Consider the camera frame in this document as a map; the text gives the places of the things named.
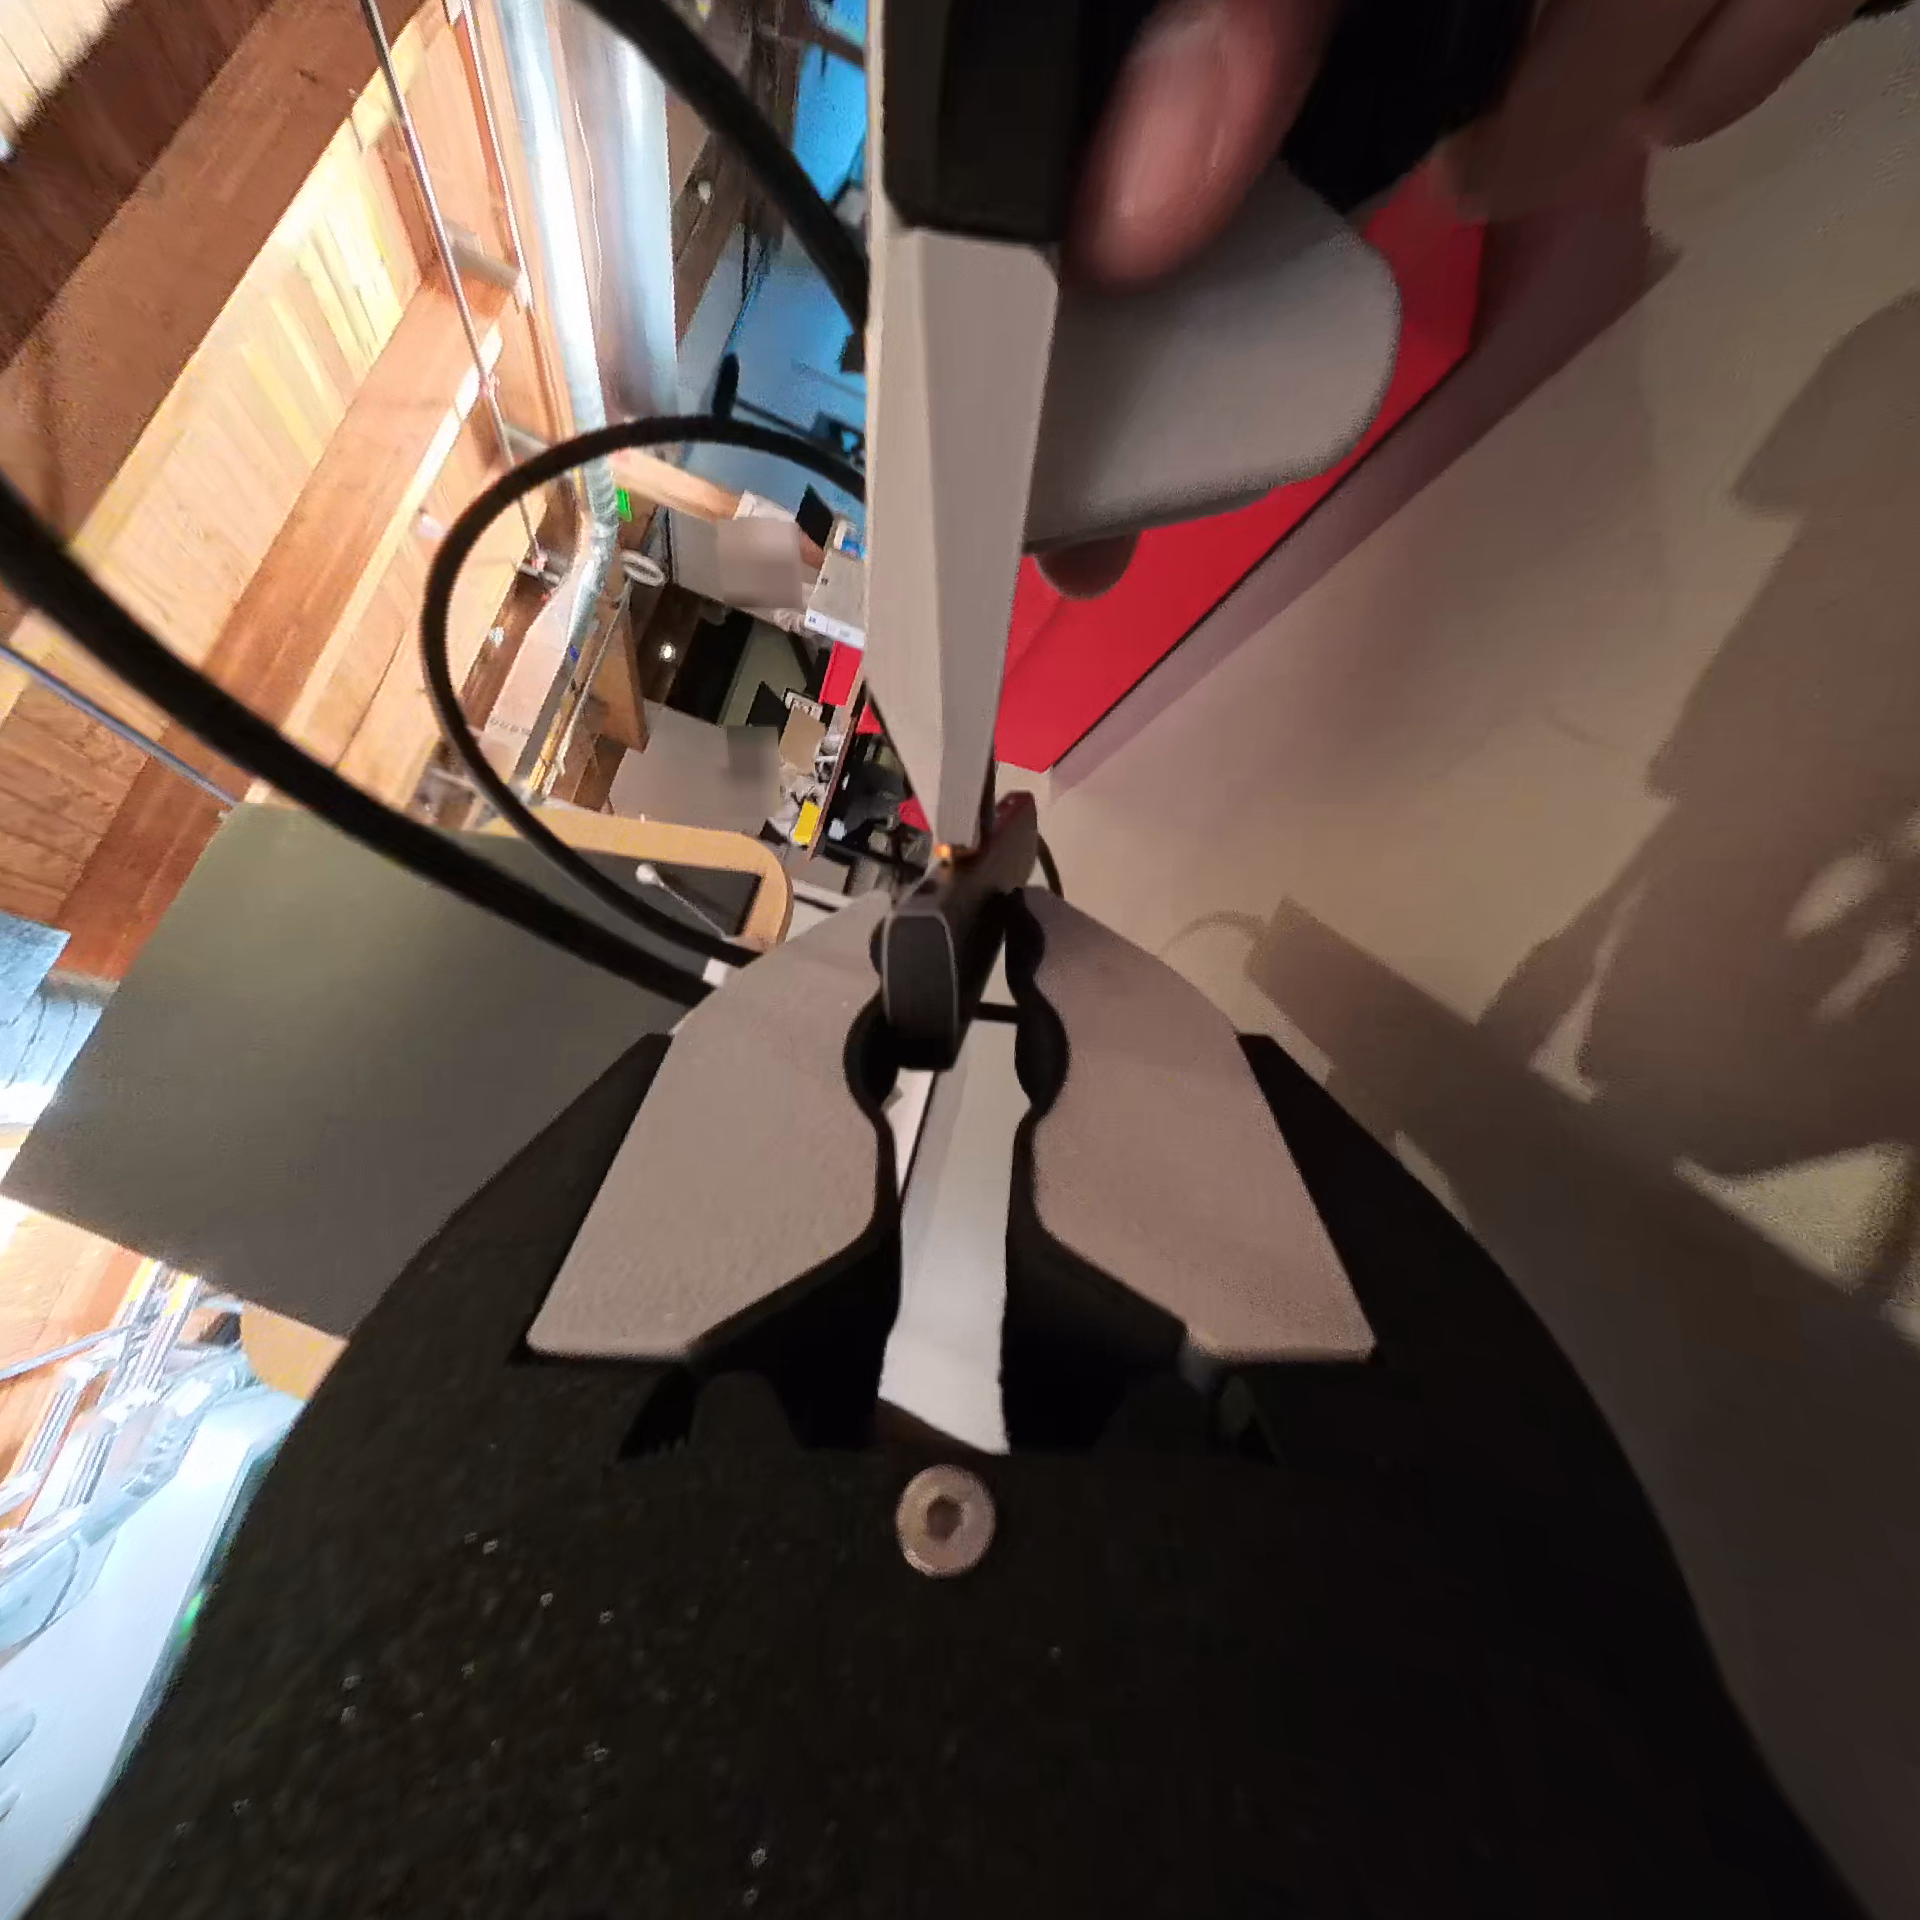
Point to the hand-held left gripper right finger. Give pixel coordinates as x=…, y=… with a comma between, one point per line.
x=1185, y=1170

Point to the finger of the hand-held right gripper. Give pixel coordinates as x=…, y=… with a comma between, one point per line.
x=945, y=524

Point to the red plastic bin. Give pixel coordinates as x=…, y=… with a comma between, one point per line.
x=1201, y=631

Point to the white cardboard box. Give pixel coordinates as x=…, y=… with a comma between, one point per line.
x=836, y=592

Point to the silver air duct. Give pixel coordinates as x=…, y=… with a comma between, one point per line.
x=600, y=224

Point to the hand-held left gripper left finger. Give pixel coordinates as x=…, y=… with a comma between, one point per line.
x=721, y=1184

